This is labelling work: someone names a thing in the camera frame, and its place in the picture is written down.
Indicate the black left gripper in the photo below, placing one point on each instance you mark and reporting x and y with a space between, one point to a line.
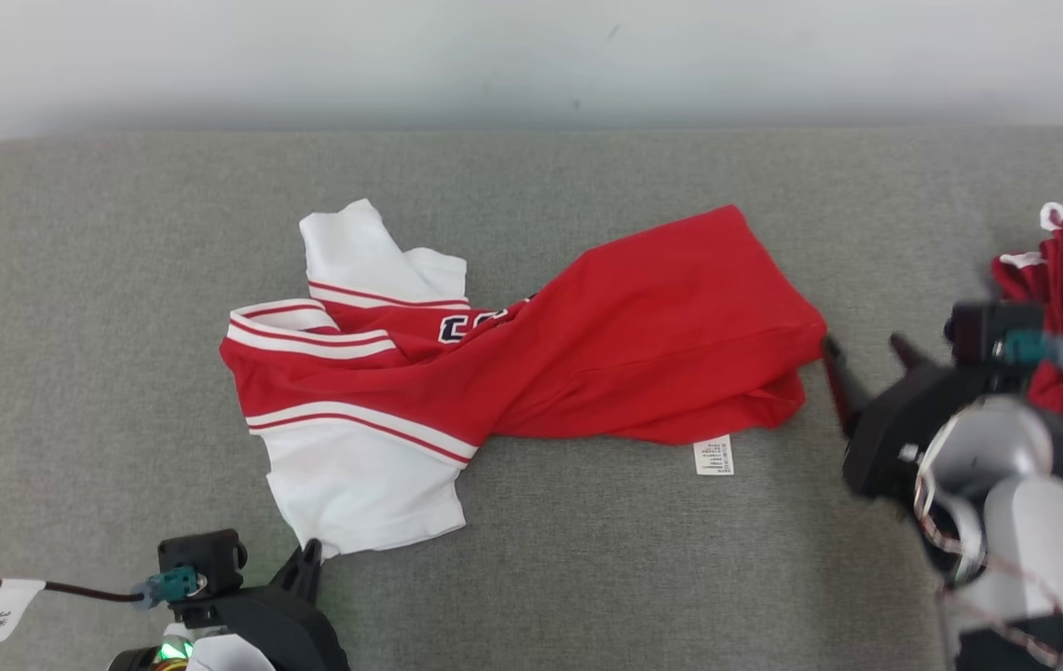
289 634

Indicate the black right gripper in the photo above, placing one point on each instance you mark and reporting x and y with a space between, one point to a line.
894 438

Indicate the red white numbered jersey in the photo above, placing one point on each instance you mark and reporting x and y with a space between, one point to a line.
643 335

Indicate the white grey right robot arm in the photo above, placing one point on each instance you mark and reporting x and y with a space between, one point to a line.
1043 540

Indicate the grey fabric sofa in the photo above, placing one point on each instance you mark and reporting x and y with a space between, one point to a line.
121 280

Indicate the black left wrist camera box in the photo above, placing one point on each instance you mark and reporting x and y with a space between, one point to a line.
200 559

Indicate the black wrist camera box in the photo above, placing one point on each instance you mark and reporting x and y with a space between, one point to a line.
978 331
200 559

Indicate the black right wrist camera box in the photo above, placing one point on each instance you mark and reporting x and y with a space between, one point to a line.
978 331

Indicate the teal left camera connector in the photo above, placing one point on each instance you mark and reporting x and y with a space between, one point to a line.
172 587

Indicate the teal camera connector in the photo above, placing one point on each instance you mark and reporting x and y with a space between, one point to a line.
172 587
1039 349

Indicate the teal right camera connector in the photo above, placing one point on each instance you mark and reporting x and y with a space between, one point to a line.
1039 349

